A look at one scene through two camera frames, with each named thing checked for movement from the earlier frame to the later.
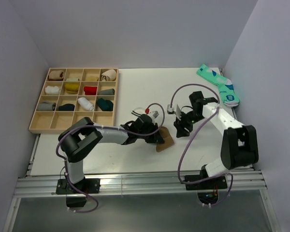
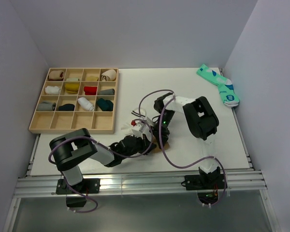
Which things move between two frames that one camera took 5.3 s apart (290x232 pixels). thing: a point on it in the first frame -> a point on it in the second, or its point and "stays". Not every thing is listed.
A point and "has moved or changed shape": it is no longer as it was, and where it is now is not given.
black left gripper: (155, 138) -> (145, 143)
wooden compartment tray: (70, 94) stays
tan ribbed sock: (168, 141) has moved or changed shape
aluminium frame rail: (251, 181) stays
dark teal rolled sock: (105, 105) stays
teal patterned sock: (225, 87) stays
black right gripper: (180, 124) -> (156, 132)
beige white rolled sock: (110, 75) stays
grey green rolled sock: (109, 92) stays
